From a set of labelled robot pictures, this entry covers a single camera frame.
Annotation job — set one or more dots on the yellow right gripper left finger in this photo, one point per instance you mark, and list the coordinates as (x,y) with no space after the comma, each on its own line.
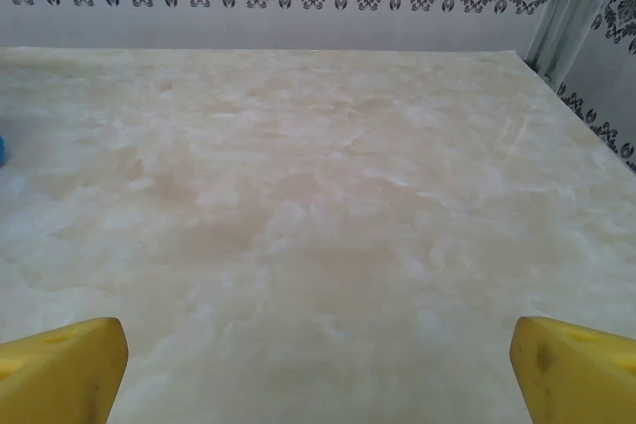
(54,374)

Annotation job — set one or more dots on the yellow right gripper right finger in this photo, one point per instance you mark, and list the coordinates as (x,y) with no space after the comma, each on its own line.
(576,374)

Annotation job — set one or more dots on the blue plastic bin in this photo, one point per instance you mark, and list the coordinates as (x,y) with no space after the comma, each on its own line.
(2,150)

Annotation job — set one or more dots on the grey metal frame post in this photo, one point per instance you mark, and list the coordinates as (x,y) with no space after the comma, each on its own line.
(564,12)

